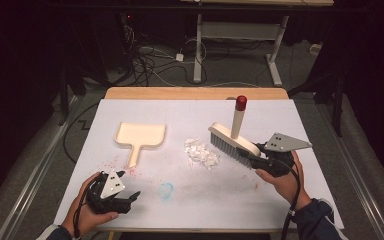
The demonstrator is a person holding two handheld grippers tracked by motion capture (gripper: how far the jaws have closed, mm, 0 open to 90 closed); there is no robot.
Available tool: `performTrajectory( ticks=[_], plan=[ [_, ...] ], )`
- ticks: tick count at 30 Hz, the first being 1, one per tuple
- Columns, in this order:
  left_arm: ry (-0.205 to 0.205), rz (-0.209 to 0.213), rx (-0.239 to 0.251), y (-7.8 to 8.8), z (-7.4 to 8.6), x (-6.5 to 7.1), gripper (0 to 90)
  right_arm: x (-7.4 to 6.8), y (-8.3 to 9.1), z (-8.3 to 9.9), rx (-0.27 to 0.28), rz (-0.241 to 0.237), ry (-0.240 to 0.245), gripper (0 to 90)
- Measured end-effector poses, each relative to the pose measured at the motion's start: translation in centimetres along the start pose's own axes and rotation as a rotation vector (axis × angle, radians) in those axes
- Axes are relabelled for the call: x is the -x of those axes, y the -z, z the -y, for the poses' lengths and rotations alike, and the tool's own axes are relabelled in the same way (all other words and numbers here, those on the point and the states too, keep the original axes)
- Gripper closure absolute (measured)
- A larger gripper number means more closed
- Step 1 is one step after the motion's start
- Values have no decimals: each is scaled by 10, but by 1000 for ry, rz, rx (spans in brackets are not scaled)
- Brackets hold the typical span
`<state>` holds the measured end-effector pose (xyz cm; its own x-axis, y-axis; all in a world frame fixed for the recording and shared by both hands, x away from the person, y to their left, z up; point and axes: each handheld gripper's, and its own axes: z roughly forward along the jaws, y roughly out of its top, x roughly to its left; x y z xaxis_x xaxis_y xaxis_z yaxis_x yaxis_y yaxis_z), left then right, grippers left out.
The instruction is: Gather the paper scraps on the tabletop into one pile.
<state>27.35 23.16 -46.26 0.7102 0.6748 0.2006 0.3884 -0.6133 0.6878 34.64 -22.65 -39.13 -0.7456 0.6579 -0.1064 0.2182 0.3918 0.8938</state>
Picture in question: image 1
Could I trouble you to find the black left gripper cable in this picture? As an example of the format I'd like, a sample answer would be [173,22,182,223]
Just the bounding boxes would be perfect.
[72,175,102,240]

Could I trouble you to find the cream plastic dustpan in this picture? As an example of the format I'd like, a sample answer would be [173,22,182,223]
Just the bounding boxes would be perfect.
[114,122,167,169]

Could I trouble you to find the white metal desk frame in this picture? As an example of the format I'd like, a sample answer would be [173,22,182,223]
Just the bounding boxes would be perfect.
[179,0,335,88]

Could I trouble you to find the tangle of floor cables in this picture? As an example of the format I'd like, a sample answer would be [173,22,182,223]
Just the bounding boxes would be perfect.
[121,24,211,88]

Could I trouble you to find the scattered red crumbs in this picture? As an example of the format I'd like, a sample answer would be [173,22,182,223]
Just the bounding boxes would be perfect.
[101,155,138,177]

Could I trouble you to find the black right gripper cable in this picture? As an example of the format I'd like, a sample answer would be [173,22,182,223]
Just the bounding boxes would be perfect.
[273,159,302,240]

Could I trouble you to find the person's right hand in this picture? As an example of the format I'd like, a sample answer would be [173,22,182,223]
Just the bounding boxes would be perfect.
[255,150,313,211]

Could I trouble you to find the white board table cover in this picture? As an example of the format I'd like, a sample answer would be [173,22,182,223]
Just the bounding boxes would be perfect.
[53,98,345,231]

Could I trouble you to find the pile of white paper scraps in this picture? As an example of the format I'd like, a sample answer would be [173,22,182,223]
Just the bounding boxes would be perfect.
[183,138,220,171]

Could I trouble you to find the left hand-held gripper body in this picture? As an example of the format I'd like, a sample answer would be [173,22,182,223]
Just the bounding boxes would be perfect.
[86,170,133,215]

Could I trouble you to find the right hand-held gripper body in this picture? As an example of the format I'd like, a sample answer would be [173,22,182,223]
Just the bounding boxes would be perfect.
[251,132,313,178]

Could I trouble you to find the cream hand brush red cap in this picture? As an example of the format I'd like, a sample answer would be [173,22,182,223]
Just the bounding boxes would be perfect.
[208,95,263,169]

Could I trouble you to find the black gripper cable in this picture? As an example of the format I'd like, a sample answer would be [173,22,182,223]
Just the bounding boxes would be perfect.
[273,159,302,240]
[72,175,102,240]

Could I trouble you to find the person's left hand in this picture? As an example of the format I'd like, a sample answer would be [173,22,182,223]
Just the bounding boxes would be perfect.
[62,172,119,238]

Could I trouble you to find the metal floor rail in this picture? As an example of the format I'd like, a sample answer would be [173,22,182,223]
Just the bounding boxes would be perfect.
[313,99,384,240]
[0,95,83,240]

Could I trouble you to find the wooden table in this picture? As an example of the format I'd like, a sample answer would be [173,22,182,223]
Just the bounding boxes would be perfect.
[94,87,290,234]

